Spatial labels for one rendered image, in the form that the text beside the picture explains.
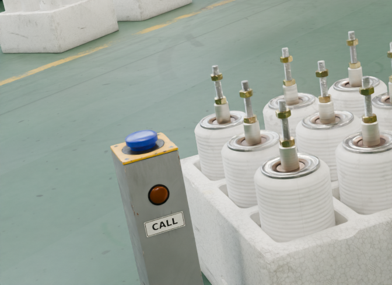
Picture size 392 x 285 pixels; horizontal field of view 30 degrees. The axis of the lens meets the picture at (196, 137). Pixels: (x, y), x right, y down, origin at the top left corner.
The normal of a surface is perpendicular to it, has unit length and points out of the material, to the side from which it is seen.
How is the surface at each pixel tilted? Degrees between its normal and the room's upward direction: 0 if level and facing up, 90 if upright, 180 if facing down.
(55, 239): 0
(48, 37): 90
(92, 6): 90
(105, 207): 0
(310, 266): 90
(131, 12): 90
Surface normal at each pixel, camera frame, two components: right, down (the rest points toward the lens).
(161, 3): 0.76, 0.09
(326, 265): 0.33, 0.26
